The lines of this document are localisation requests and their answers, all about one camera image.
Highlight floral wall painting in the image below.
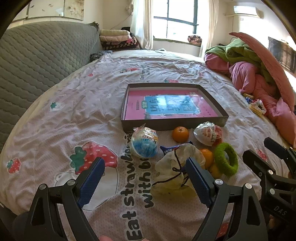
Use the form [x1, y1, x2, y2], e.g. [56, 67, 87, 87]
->
[11, 0, 85, 22]

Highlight orange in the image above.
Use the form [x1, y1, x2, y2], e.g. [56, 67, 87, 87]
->
[172, 126, 189, 143]
[199, 148, 214, 169]

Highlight pink folded blanket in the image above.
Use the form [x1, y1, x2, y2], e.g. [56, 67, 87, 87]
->
[100, 35, 131, 43]

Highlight folded patterned cloth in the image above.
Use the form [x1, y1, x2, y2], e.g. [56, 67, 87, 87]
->
[187, 35, 202, 45]

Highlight salmon quilted cushion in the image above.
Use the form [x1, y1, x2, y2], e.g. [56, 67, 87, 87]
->
[229, 32, 296, 112]

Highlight red plastic egg toy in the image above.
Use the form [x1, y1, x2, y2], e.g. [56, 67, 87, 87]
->
[194, 122, 223, 147]

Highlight dark framed window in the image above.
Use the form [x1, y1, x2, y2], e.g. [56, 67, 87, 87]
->
[153, 0, 199, 40]

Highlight yellow striped snack packet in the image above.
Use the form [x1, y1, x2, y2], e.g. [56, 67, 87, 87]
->
[249, 103, 266, 115]

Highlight dark framed picture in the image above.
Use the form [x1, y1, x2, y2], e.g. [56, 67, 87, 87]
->
[268, 37, 296, 75]

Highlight green fuzzy ring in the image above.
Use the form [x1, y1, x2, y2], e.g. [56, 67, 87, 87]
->
[213, 142, 238, 176]

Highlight cream folded blanket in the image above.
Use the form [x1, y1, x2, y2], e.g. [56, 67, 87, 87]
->
[100, 29, 130, 37]

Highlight blue snack packet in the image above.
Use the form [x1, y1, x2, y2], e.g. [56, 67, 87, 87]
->
[160, 141, 193, 156]

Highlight green quilt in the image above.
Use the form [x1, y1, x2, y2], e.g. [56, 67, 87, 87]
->
[206, 38, 275, 84]

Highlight blue plastic egg toy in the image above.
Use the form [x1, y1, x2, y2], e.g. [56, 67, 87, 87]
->
[131, 124, 160, 158]

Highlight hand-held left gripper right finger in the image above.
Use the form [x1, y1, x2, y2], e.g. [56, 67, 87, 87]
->
[185, 157, 270, 241]

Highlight dark checkered folded blanket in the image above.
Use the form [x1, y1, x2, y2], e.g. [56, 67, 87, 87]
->
[102, 39, 141, 51]

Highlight pink book with blue label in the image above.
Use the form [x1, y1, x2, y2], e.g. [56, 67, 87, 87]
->
[125, 89, 219, 120]

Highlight grey quilted headboard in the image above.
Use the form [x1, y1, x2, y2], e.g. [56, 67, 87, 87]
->
[0, 21, 103, 151]

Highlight beige mesh drawstring bag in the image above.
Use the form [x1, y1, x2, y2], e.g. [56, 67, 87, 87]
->
[154, 143, 206, 200]

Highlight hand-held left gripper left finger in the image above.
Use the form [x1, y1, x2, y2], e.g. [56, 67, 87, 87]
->
[24, 157, 106, 241]

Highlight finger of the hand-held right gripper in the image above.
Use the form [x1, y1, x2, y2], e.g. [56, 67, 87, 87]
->
[264, 137, 296, 167]
[242, 149, 286, 187]

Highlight shallow cardboard box pink bottom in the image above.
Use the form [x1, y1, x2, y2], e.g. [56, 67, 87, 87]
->
[121, 83, 229, 132]

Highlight pink quilt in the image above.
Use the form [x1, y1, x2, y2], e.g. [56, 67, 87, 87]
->
[203, 53, 296, 149]

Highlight white curtain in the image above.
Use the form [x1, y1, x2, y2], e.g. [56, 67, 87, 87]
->
[131, 0, 155, 50]
[199, 0, 219, 57]

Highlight white air conditioner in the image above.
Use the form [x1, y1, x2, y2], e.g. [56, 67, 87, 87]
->
[233, 5, 264, 18]

